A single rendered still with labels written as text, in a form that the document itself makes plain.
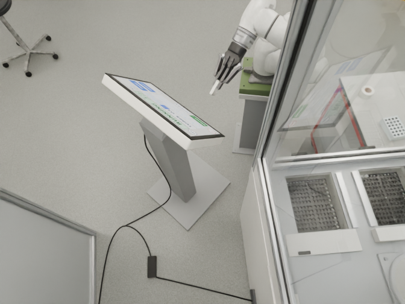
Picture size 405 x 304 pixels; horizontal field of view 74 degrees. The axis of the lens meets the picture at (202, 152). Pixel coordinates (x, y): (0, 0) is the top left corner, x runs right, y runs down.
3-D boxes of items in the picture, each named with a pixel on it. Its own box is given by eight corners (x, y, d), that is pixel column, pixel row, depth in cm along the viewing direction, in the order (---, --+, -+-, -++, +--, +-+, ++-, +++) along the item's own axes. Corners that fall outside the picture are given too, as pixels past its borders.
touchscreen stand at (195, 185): (190, 151, 233) (170, 62, 142) (230, 183, 217) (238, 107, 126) (147, 193, 218) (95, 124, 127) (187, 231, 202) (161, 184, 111)
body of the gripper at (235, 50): (228, 37, 112) (217, 58, 115) (244, 46, 109) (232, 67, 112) (235, 43, 118) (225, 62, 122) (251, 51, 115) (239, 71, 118)
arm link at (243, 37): (252, 32, 106) (243, 47, 108) (260, 40, 114) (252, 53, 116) (234, 23, 109) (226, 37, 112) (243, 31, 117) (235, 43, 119)
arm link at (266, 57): (261, 53, 164) (265, 20, 145) (288, 64, 157) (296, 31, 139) (246, 69, 158) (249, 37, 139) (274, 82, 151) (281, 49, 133)
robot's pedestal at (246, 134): (235, 123, 243) (242, 58, 175) (270, 126, 239) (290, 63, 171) (232, 152, 230) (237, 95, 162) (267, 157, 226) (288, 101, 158)
